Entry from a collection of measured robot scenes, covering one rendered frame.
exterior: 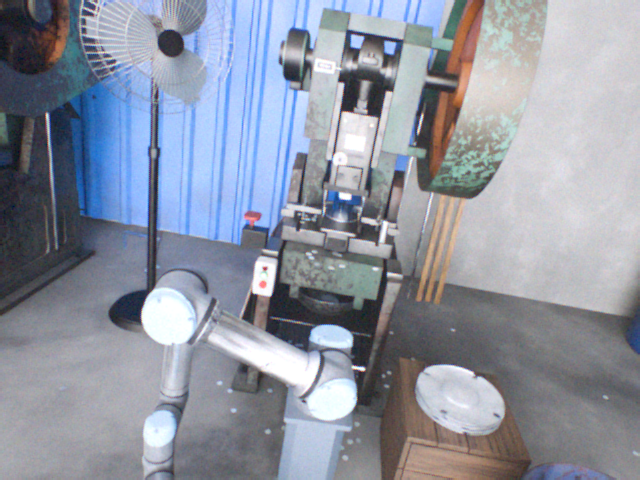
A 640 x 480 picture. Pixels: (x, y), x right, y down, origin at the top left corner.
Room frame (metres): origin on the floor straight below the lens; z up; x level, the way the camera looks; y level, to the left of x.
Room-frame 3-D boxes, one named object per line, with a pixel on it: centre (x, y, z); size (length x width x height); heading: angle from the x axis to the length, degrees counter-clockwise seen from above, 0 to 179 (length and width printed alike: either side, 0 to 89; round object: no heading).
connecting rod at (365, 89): (1.85, -0.03, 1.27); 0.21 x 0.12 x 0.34; 179
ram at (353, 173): (1.81, -0.03, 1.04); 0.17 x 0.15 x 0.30; 179
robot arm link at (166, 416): (0.89, 0.34, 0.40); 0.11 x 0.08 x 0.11; 7
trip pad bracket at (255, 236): (1.63, 0.29, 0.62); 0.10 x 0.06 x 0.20; 89
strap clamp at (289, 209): (1.86, 0.14, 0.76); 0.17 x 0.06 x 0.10; 89
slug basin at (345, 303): (1.85, -0.03, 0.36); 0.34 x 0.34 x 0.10
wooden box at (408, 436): (1.28, -0.52, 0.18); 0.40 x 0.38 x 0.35; 179
